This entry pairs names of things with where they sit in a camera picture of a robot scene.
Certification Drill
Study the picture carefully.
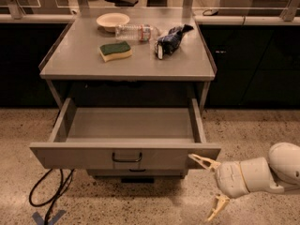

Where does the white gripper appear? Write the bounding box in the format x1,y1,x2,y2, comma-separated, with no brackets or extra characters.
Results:
188,154,249,222

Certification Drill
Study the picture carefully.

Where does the grey top drawer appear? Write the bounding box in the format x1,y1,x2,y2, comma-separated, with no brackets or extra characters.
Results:
30,98,221,173

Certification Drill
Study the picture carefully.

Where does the grey drawer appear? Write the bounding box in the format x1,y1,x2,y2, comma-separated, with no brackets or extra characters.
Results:
30,98,221,173
87,169,188,177

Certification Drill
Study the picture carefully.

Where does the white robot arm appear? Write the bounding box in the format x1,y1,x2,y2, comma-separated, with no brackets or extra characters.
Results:
188,142,300,222

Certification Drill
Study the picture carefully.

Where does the grey lower drawer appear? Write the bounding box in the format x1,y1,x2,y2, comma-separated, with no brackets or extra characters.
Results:
87,169,188,177

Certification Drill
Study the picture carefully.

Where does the dark blue snack bag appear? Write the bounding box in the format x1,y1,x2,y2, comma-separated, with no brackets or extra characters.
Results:
155,24,193,59

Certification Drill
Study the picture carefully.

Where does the clear plastic water bottle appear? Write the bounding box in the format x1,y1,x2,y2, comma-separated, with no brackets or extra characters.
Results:
115,24,161,42

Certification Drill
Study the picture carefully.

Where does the green and yellow sponge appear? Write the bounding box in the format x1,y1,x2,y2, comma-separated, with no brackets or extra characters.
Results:
99,41,132,62

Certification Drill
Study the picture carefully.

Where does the grey metal cabinet table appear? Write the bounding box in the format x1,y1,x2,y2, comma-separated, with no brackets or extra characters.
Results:
37,7,218,184

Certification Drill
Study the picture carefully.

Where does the cream shallow bowl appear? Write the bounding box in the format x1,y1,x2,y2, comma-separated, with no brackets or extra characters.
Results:
97,13,130,33

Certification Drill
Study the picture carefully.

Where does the black office chair seat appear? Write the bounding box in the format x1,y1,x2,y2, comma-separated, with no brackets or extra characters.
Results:
105,0,138,7

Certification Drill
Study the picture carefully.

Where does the black drawer handle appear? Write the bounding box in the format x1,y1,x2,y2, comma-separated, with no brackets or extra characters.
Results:
112,153,143,163

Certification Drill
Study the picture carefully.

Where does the black floor cable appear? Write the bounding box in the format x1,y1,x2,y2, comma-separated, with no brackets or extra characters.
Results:
28,168,75,225

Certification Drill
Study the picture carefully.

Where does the black cable on counter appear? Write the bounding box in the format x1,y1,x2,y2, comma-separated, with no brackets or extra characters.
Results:
202,8,218,17

